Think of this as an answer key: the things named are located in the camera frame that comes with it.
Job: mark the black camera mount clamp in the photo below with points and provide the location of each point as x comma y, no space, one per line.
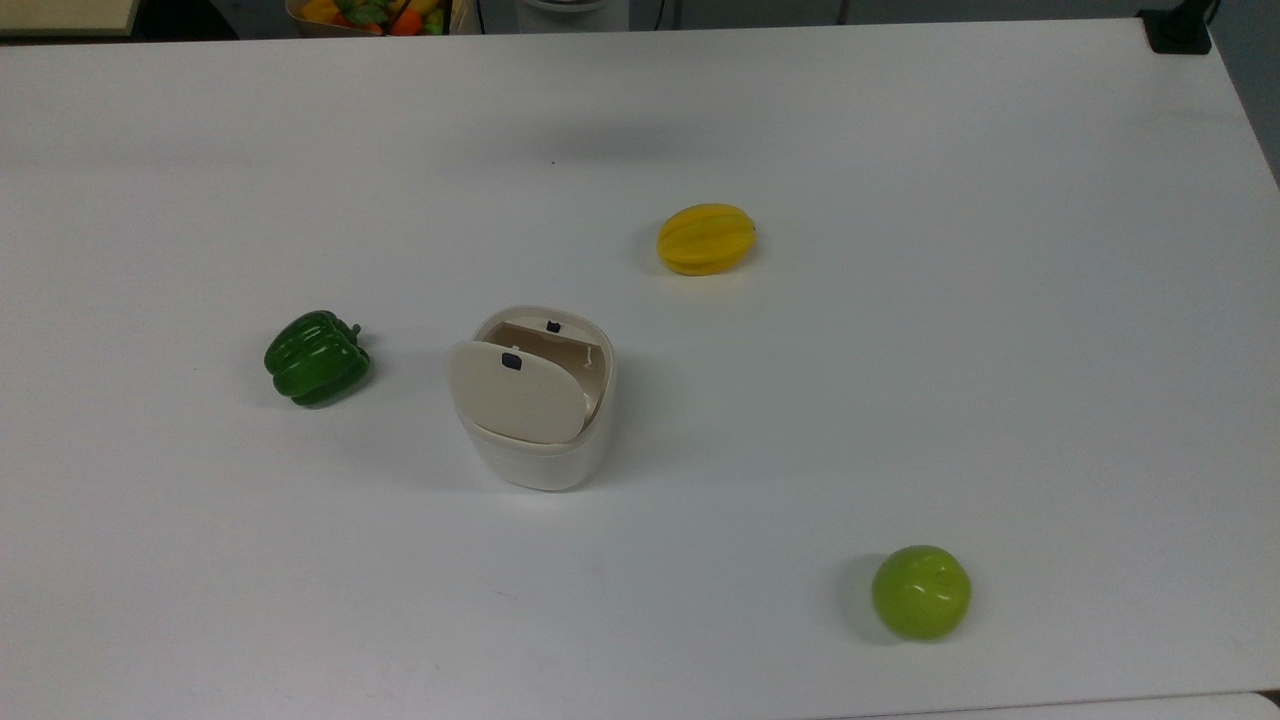
1178,30

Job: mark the green toy bell pepper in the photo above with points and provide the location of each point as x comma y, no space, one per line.
315,360

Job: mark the basket of toy fruit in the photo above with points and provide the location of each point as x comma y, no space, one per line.
375,15

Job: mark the green toy apple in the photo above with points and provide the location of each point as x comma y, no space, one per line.
920,592

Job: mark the white garbage bin with lid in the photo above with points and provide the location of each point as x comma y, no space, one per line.
520,400

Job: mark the yellow toy starfruit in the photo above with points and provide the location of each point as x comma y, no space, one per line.
705,240

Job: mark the beige wooden board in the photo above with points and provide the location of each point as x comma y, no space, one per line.
60,15

